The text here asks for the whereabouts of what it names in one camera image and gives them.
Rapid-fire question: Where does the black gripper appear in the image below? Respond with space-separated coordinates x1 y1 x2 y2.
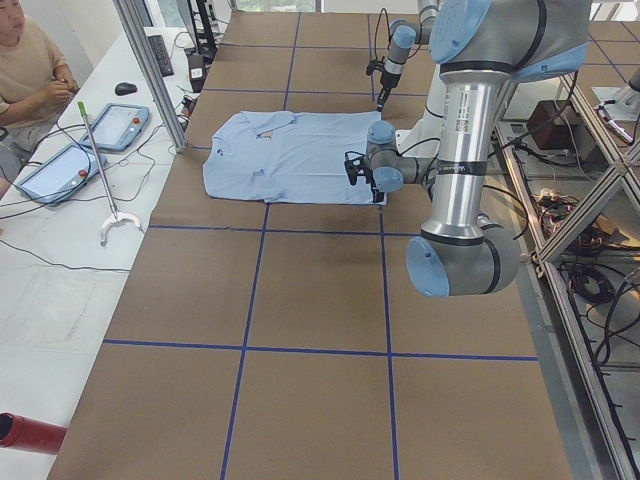
376 70 400 112
361 167 385 204

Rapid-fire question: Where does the lower blue teach pendant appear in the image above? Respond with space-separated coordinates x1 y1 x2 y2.
16 145 107 205

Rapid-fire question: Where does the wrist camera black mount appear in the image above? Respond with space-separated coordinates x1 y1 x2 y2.
366 59 384 76
344 151 366 186

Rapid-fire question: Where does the black computer mouse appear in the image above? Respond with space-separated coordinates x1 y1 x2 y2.
114 82 138 96

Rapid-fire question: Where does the brown box on frame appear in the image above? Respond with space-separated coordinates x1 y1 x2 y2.
526 100 582 150

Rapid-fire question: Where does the red cylinder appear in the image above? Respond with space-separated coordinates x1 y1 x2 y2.
1 412 67 455

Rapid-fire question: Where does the light blue t-shirt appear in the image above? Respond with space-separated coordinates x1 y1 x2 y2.
203 111 381 205

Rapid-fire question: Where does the upper blue teach pendant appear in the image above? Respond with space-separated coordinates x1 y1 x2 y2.
90 103 150 152

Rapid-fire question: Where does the black keyboard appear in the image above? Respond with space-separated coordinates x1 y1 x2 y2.
147 34 174 77

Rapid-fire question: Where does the metal reacher grabber stick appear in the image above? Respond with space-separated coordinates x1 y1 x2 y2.
77 101 144 247

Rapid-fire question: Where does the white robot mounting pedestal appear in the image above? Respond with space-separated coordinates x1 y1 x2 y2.
394 59 474 178

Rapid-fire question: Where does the aluminium frame post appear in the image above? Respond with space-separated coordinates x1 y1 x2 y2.
113 0 187 153

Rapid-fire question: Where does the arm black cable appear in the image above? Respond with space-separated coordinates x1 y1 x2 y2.
371 6 396 64

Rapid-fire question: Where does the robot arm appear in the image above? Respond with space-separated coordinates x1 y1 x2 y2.
345 1 591 297
366 1 443 112

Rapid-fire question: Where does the aluminium frame rail structure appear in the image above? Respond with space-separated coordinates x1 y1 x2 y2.
479 19 640 480

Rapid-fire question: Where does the blue teach pendant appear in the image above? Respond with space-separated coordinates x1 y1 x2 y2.
90 103 150 152
16 145 107 205

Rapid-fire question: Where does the black power adapter with label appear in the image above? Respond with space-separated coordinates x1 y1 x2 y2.
185 50 206 93

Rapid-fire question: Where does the seated person in beige shirt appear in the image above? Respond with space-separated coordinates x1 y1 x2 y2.
1 1 79 193

